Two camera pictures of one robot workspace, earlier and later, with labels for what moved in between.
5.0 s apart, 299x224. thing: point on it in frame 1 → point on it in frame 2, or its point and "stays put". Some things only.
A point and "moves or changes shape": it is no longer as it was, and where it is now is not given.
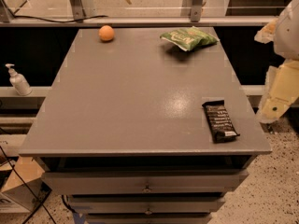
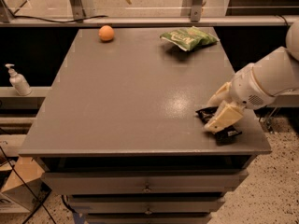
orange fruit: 106,33 stays put
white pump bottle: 19,81 stays put
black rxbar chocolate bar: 220,121 moves or changes shape
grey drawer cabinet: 122,133 stays put
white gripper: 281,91 → 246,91
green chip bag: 189,38 stays put
